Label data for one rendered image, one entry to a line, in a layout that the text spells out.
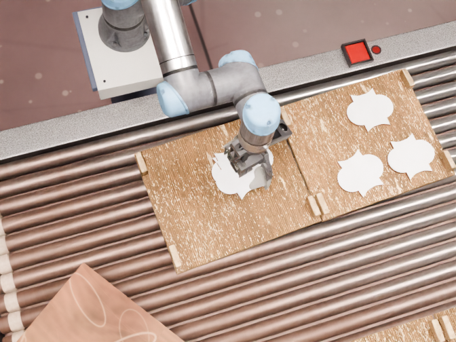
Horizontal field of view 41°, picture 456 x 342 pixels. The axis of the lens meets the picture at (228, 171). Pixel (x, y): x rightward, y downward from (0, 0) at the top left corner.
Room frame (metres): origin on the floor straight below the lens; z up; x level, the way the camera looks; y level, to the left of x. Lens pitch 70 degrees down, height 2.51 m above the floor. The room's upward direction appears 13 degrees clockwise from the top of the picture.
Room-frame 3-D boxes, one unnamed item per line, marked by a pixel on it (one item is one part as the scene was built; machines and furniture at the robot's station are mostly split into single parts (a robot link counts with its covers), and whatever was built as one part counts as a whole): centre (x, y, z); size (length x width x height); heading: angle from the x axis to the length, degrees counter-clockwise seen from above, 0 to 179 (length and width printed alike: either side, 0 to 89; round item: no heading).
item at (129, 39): (0.92, 0.39, 0.97); 0.15 x 0.15 x 0.10
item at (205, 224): (0.52, -0.01, 0.93); 0.41 x 0.35 x 0.02; 123
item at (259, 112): (0.54, -0.04, 1.35); 0.09 x 0.08 x 0.11; 32
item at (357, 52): (1.02, -0.30, 0.92); 0.06 x 0.06 x 0.01; 29
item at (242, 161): (0.53, -0.04, 1.19); 0.09 x 0.08 x 0.12; 134
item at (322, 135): (0.74, -0.36, 0.93); 0.41 x 0.35 x 0.02; 123
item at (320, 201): (0.52, -0.27, 0.95); 0.06 x 0.02 x 0.03; 33
